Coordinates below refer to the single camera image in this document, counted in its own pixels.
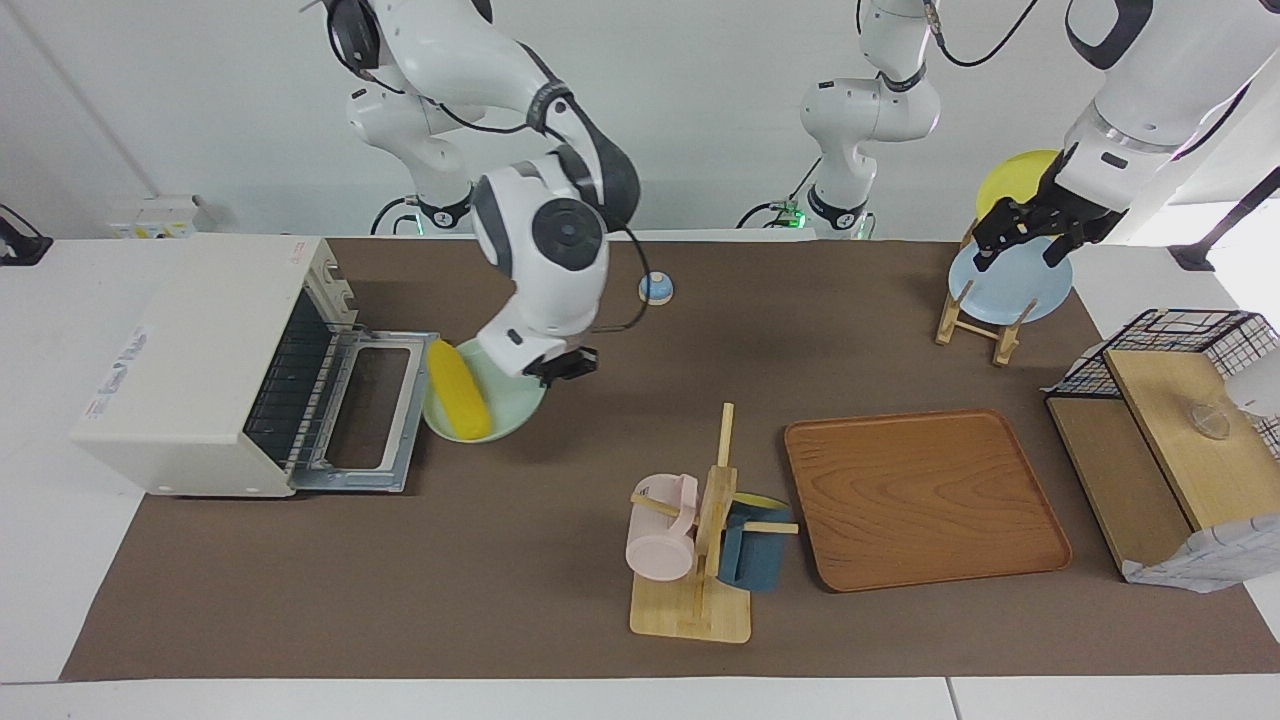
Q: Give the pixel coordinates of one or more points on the oven control knob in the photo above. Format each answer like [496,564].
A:
[346,310]
[335,276]

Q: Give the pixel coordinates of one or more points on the wooden shelf unit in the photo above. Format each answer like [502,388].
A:
[1170,450]

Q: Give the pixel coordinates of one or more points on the brown table mat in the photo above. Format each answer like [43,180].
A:
[500,560]

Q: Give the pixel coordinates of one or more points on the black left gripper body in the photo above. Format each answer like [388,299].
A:
[1060,218]

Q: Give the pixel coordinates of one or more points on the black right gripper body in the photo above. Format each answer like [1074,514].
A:
[570,365]

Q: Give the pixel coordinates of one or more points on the frosted white cup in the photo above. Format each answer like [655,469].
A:
[1260,385]

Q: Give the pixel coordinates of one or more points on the light blue plate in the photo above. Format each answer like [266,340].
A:
[1010,290]

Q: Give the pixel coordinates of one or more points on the white checked cloth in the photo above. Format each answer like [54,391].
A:
[1220,560]

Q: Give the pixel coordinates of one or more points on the clear glass cup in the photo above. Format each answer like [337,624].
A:
[1210,422]

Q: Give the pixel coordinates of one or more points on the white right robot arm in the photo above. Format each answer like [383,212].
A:
[550,230]

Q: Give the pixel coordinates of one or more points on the wooden dish rack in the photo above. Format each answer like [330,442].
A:
[950,325]

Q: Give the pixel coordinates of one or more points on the black stand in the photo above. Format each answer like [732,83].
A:
[1195,255]

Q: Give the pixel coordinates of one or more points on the dark teal mug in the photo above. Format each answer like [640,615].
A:
[755,560]

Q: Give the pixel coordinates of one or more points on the light green plate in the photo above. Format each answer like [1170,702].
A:
[510,410]

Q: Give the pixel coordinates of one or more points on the white box yellow label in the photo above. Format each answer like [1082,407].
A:
[160,215]

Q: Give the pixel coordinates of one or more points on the yellow corn cob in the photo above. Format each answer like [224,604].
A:
[460,395]

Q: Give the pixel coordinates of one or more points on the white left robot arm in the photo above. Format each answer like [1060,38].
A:
[870,110]

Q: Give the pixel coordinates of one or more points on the yellow plate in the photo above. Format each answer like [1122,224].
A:
[1010,180]

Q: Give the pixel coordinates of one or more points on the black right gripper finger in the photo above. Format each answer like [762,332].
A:
[550,380]

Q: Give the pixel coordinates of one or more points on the pink mug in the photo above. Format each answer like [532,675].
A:
[655,550]

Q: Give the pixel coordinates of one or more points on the wooden mug tree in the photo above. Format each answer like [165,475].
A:
[690,615]

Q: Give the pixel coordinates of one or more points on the white toaster oven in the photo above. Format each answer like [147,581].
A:
[200,330]

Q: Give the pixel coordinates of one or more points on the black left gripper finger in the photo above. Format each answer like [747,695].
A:
[990,250]
[1059,252]

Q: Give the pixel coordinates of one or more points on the brown wooden tray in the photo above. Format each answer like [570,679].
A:
[920,500]

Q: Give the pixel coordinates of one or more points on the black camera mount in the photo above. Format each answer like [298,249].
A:
[20,245]

